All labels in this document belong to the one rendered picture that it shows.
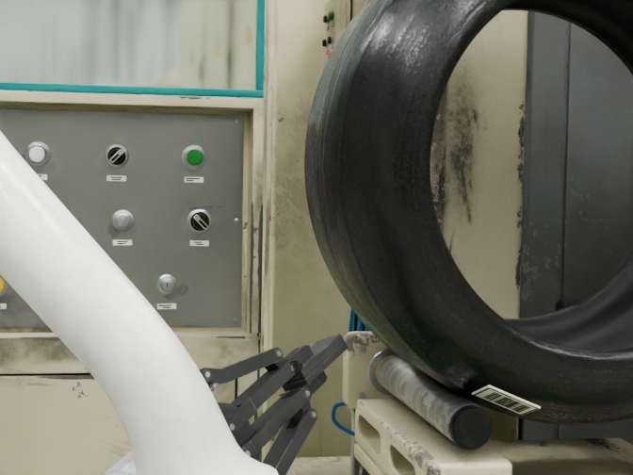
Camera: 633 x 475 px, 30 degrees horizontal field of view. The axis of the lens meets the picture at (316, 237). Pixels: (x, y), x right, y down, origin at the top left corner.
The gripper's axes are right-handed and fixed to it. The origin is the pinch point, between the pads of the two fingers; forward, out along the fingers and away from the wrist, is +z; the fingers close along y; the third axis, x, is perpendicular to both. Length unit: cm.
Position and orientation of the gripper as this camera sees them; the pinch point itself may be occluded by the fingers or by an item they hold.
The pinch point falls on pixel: (313, 362)
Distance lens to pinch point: 106.6
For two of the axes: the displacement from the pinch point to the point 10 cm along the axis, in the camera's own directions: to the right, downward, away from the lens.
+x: 7.1, -2.9, -6.4
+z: 5.2, -4.0, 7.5
